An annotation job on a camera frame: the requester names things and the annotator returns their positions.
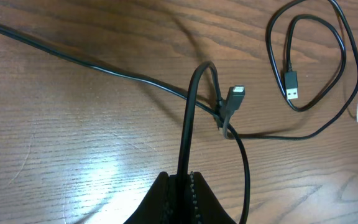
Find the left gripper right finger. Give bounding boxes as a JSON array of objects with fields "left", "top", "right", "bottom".
[{"left": 190, "top": 172, "right": 235, "bottom": 224}]

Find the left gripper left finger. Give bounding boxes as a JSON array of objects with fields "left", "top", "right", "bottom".
[{"left": 124, "top": 172, "right": 175, "bottom": 224}]

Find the black usb-a cable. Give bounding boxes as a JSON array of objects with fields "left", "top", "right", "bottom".
[{"left": 0, "top": 0, "right": 358, "bottom": 224}]

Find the black usb-c cable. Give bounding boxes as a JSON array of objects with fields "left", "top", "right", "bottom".
[{"left": 176, "top": 60, "right": 246, "bottom": 183}]

